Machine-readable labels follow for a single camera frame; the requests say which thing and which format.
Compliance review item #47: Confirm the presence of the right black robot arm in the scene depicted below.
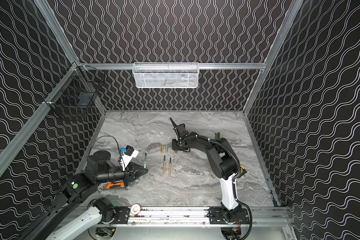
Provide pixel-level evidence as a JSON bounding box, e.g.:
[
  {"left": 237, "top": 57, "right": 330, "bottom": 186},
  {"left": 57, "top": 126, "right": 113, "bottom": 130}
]
[{"left": 170, "top": 118, "right": 247, "bottom": 223}]

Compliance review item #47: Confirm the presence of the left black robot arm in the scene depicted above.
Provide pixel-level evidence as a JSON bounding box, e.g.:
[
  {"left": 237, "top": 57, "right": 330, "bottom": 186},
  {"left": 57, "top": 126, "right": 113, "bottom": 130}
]
[{"left": 18, "top": 146, "right": 148, "bottom": 240}]

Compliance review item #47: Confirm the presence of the orange adjustable wrench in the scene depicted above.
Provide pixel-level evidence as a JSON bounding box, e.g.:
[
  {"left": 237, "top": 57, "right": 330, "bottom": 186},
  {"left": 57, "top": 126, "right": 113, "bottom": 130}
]
[{"left": 98, "top": 182, "right": 129, "bottom": 192}]

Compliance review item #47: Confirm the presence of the white round knob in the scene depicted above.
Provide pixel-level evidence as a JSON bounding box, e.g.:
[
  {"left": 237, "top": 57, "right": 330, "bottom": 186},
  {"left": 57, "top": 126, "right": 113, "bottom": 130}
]
[{"left": 130, "top": 204, "right": 142, "bottom": 216}]

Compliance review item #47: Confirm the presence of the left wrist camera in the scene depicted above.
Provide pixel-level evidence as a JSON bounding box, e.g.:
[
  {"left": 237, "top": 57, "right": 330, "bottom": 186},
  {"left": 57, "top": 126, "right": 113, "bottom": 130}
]
[{"left": 120, "top": 145, "right": 139, "bottom": 172}]

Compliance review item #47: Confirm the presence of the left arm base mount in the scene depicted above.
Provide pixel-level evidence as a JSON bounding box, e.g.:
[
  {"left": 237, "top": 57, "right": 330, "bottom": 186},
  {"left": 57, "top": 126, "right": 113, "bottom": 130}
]
[{"left": 109, "top": 207, "right": 131, "bottom": 225}]

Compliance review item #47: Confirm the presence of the aluminium front rail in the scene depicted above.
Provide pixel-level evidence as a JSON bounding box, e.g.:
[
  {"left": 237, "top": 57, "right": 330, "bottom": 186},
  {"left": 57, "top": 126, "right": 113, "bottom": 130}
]
[{"left": 113, "top": 207, "right": 290, "bottom": 227}]

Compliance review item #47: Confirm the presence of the white wire mesh basket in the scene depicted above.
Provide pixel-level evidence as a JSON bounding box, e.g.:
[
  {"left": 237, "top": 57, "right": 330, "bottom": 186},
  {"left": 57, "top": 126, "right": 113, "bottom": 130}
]
[{"left": 132, "top": 62, "right": 200, "bottom": 89}]

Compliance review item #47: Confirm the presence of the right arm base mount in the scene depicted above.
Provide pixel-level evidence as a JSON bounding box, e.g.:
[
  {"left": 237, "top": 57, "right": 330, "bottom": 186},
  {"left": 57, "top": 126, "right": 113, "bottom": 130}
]
[{"left": 206, "top": 206, "right": 251, "bottom": 225}]

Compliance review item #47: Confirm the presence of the black wire mesh basket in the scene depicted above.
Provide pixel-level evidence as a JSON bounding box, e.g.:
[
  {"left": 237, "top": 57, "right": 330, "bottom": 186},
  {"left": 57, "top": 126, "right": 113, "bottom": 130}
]
[{"left": 48, "top": 66, "right": 106, "bottom": 122}]

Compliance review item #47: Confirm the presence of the aluminium corner frame post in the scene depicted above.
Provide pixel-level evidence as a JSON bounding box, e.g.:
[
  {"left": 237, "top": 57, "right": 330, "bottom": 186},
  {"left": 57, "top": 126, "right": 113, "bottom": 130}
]
[{"left": 243, "top": 0, "right": 304, "bottom": 116}]

